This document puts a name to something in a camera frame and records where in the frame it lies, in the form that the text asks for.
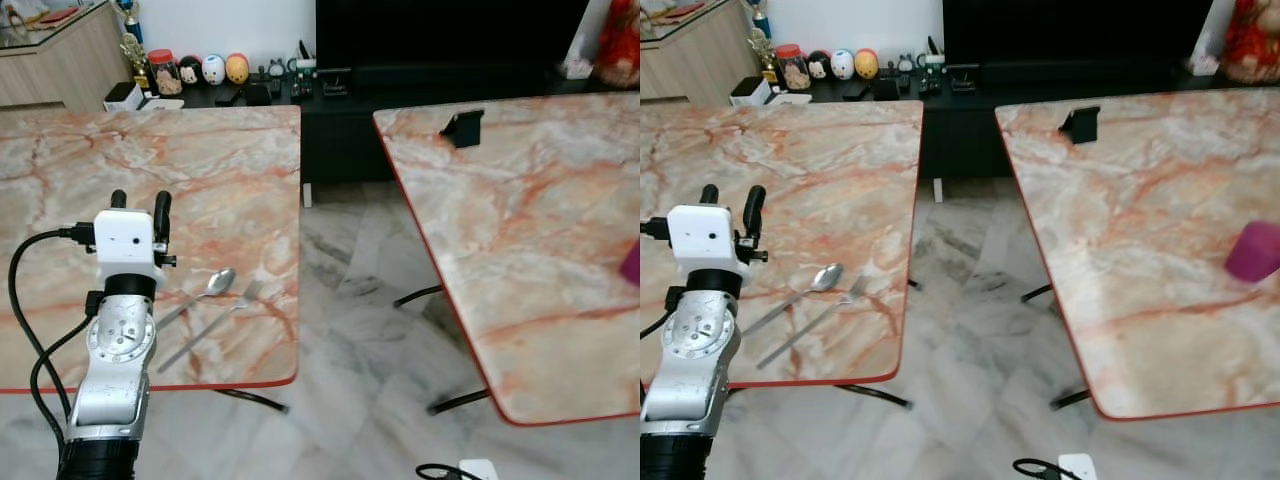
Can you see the silver metal fork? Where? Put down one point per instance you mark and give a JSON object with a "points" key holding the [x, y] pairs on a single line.
{"points": [[820, 320], [215, 325]]}

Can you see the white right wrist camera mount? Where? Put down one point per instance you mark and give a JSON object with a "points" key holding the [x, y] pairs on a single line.
{"points": [[478, 470], [1078, 468]]}

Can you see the black phone stand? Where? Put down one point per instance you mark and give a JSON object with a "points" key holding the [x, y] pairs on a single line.
{"points": [[1080, 124], [464, 128]]}

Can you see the white round figurine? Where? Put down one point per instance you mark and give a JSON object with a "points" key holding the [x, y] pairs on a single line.
{"points": [[843, 64], [213, 69]]}

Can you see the light wooden cabinet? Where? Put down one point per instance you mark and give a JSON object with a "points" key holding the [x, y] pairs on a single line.
{"points": [[60, 65], [695, 60]]}

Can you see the black round figurine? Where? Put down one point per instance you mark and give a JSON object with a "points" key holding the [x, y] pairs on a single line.
{"points": [[819, 66], [191, 71]]}

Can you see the red-lidded snack jar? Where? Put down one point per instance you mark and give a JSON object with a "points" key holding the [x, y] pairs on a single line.
{"points": [[793, 70], [165, 75]]}

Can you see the silver metal spoon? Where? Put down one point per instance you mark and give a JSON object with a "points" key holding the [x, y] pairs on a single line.
{"points": [[826, 277], [218, 281]]}

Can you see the small white box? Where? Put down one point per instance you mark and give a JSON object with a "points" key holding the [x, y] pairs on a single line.
{"points": [[122, 96], [750, 92]]}

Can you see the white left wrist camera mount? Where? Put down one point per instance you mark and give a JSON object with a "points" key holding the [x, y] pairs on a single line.
{"points": [[705, 238], [128, 240]]}

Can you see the black television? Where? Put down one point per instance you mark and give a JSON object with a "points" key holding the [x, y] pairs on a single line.
{"points": [[450, 32], [1080, 30]]}

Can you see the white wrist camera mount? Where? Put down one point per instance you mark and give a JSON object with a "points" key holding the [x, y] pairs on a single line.
{"points": [[705, 238], [128, 240], [1078, 468], [478, 470]]}

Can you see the yellow round figurine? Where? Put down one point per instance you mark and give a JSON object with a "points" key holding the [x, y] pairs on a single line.
{"points": [[866, 64], [237, 68]]}

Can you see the gold trophy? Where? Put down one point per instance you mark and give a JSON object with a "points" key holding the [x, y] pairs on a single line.
{"points": [[134, 55], [762, 50]]}

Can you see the black television console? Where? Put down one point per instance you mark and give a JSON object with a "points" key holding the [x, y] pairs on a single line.
{"points": [[345, 140]]}

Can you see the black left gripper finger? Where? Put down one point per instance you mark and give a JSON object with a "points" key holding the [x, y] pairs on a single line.
{"points": [[709, 195], [755, 210], [118, 199], [163, 215]]}

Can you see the green white small holder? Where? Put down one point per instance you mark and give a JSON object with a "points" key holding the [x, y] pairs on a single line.
{"points": [[304, 66], [932, 62]]}

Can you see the magenta plastic cup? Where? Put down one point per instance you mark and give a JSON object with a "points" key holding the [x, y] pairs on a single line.
{"points": [[632, 264], [1255, 252]]}

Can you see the red plush figure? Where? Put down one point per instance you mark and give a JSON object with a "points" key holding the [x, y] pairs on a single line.
{"points": [[1252, 40], [620, 45]]}

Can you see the small black gadget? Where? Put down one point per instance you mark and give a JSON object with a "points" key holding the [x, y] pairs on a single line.
{"points": [[335, 82], [963, 78]]}

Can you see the black metal table leg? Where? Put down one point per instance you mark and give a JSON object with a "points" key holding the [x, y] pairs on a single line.
{"points": [[1070, 398], [458, 402], [1036, 293], [418, 295], [875, 396], [255, 399]]}

